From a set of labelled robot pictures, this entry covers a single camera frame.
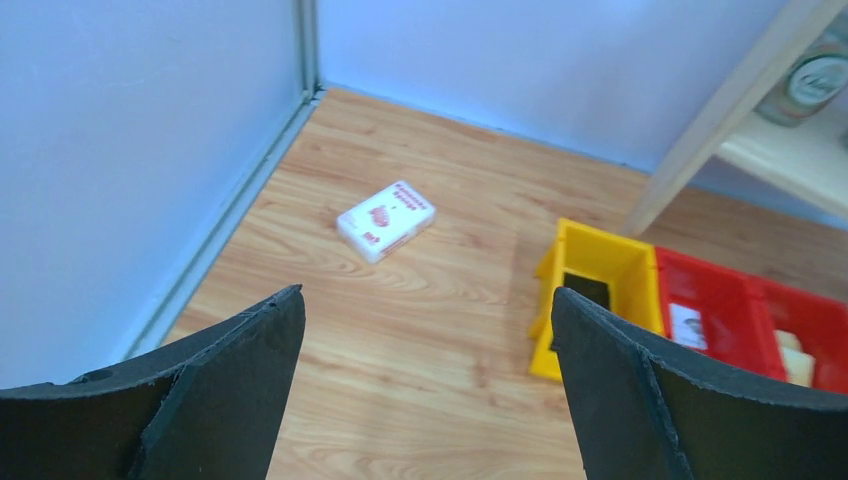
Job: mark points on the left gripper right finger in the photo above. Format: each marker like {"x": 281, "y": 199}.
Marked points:
{"x": 644, "y": 407}

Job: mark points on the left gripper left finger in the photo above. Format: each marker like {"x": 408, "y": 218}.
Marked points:
{"x": 207, "y": 406}

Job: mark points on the red plastic bin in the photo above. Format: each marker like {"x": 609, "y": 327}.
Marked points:
{"x": 730, "y": 307}
{"x": 820, "y": 326}

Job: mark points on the yellow plastic bin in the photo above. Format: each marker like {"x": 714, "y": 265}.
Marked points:
{"x": 615, "y": 272}

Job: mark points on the silver VIP card lower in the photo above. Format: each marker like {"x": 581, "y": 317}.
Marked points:
{"x": 686, "y": 327}

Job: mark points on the black cards stack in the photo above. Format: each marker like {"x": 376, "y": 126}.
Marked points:
{"x": 594, "y": 290}

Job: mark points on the gold cards stack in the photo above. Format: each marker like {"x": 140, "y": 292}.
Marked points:
{"x": 799, "y": 365}

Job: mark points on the white red sponge pack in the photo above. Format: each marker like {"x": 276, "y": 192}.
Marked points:
{"x": 387, "y": 220}

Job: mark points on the wooden shelf unit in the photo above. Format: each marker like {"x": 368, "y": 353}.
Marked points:
{"x": 808, "y": 162}

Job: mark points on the left glass jar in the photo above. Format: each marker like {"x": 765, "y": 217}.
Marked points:
{"x": 812, "y": 81}

